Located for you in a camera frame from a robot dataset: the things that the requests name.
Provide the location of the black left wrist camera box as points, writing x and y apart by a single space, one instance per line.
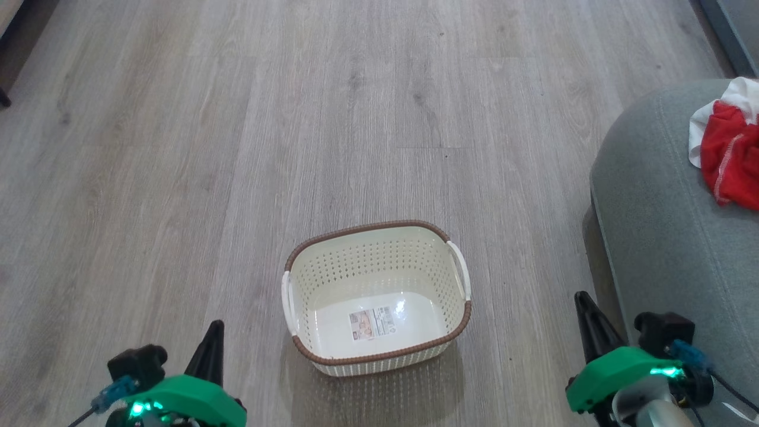
139 362

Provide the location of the red and white garment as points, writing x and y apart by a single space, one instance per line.
732 154

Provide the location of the paper label sticker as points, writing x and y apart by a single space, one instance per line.
372 324

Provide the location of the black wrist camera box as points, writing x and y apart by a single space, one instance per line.
661 329
139 362

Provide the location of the dark grey-blue panel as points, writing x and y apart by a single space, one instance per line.
732 29

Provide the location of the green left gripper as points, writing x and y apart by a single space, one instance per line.
190 400

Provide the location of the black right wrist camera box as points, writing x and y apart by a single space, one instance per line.
661 329

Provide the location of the grey fabric sofa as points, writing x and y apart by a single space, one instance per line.
670 249

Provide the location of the cream perforated laundry basket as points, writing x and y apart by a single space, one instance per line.
379 273

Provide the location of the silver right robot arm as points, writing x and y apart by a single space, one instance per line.
646 409

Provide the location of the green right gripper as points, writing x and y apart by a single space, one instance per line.
616 370

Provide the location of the beige TV cabinet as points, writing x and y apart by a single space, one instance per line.
18 35

